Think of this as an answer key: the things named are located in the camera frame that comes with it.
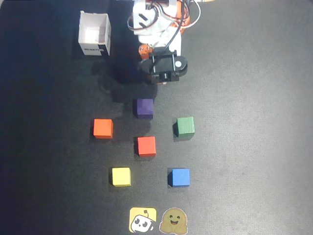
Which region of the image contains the hugging face emoji sticker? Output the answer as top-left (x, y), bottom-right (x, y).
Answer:
top-left (159, 208), bottom-right (189, 235)

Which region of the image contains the white cardboard box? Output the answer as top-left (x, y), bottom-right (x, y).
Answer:
top-left (77, 10), bottom-right (112, 57)

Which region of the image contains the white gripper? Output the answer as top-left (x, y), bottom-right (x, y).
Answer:
top-left (137, 25), bottom-right (183, 61)

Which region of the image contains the purple cube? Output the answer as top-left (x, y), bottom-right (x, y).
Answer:
top-left (133, 98), bottom-right (155, 120)

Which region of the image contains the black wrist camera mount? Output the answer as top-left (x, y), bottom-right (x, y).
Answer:
top-left (138, 47), bottom-right (190, 85)

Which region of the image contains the black cable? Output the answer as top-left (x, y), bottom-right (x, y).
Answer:
top-left (164, 0), bottom-right (194, 52)

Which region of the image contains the blue cube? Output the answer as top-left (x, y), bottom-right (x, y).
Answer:
top-left (168, 168), bottom-right (191, 188)

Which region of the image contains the green cube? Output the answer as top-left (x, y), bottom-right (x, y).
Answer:
top-left (173, 116), bottom-right (196, 139)

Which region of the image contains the black mat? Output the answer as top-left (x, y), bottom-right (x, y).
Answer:
top-left (0, 0), bottom-right (313, 235)

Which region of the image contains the yellow cube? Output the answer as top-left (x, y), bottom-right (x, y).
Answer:
top-left (112, 167), bottom-right (132, 188)

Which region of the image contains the yellow robot face sticker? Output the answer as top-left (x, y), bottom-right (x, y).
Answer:
top-left (129, 207), bottom-right (157, 234)

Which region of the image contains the orange cube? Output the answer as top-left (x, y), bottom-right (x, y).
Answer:
top-left (93, 118), bottom-right (114, 140)

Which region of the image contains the orange robot base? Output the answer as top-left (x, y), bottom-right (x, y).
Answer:
top-left (175, 0), bottom-right (192, 30)

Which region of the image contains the red cube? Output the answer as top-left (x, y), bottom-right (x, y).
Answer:
top-left (134, 136), bottom-right (157, 158)

